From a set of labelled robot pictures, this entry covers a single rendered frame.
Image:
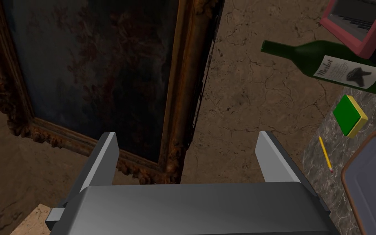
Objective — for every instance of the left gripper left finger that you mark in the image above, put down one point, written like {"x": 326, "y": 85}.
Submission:
{"x": 101, "y": 163}

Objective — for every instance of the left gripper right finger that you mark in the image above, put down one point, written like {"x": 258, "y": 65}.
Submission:
{"x": 274, "y": 161}

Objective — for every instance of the green wine bottle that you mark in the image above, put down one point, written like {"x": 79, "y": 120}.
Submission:
{"x": 334, "y": 63}

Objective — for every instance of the grey tray with brown rim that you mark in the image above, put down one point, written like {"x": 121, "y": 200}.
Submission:
{"x": 372, "y": 186}

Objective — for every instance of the yellow pencil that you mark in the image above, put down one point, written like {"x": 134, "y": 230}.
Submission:
{"x": 325, "y": 154}

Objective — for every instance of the dark painting in ornate frame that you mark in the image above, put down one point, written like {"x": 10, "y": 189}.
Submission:
{"x": 93, "y": 71}

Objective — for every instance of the green and yellow sponge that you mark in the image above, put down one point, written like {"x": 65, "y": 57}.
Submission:
{"x": 349, "y": 115}

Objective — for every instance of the pink framed box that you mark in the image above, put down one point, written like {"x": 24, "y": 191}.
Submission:
{"x": 361, "y": 23}

